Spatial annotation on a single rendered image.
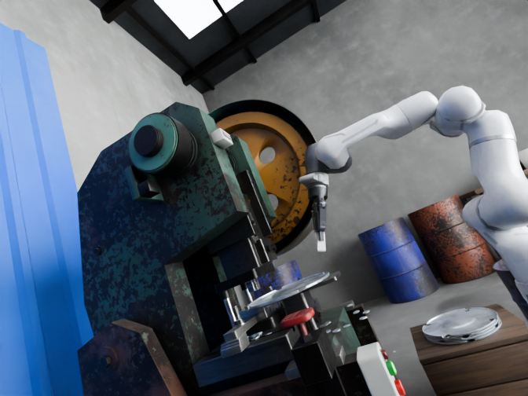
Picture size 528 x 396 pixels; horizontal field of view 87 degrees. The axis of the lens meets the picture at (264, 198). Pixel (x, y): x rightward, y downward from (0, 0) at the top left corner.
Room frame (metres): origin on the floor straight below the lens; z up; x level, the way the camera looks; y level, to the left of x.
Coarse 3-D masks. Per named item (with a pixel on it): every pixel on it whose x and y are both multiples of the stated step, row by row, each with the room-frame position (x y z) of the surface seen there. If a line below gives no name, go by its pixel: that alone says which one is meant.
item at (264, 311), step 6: (264, 306) 0.95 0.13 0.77; (270, 306) 0.99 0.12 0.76; (276, 306) 1.04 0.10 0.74; (240, 312) 0.96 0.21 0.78; (246, 312) 0.96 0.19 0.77; (252, 312) 0.95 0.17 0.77; (258, 312) 0.95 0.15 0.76; (264, 312) 0.94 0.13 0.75; (270, 312) 0.98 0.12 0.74; (246, 318) 0.96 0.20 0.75; (258, 318) 0.95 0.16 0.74; (264, 318) 0.94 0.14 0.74
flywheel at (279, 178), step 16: (240, 112) 1.31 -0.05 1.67; (256, 112) 1.29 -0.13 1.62; (224, 128) 1.34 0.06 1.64; (240, 128) 1.35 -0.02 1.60; (256, 128) 1.33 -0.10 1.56; (272, 128) 1.28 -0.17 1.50; (288, 128) 1.25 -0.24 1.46; (256, 144) 1.34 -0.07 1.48; (272, 144) 1.32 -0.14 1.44; (288, 144) 1.28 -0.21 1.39; (304, 144) 1.24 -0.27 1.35; (256, 160) 1.35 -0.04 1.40; (288, 160) 1.31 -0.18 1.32; (304, 160) 1.25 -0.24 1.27; (272, 176) 1.34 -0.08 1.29; (288, 176) 1.32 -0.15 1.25; (272, 192) 1.35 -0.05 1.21; (288, 192) 1.32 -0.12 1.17; (304, 192) 1.27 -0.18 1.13; (288, 208) 1.33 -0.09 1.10; (304, 208) 1.28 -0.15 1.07; (272, 224) 1.36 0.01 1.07; (288, 224) 1.31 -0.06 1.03; (272, 240) 1.33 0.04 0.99
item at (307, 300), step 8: (336, 272) 0.99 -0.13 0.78; (328, 280) 0.88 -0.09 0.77; (312, 288) 0.90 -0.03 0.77; (296, 296) 0.93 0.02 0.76; (304, 296) 0.94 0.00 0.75; (288, 304) 0.94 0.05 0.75; (296, 304) 0.94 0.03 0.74; (304, 304) 0.93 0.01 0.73; (312, 304) 0.98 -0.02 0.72; (288, 312) 0.95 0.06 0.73; (320, 312) 1.00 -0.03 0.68; (312, 320) 0.93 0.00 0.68; (320, 320) 1.00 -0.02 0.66; (312, 328) 0.93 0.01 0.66
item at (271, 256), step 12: (252, 216) 1.04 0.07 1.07; (252, 240) 0.94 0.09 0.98; (264, 240) 0.97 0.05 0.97; (228, 252) 0.95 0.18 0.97; (240, 252) 0.94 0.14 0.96; (252, 252) 0.93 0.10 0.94; (264, 252) 0.95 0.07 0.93; (228, 264) 0.96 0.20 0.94; (240, 264) 0.95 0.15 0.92; (252, 264) 0.94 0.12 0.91; (264, 264) 0.98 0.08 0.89; (228, 276) 0.96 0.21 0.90
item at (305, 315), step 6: (300, 312) 0.65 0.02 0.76; (306, 312) 0.62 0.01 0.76; (312, 312) 0.63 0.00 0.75; (288, 318) 0.63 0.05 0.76; (294, 318) 0.62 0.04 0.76; (300, 318) 0.61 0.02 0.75; (306, 318) 0.61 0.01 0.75; (282, 324) 0.63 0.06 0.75; (288, 324) 0.62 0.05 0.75; (294, 324) 0.62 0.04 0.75; (300, 324) 0.64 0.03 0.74; (300, 330) 0.64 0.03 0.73
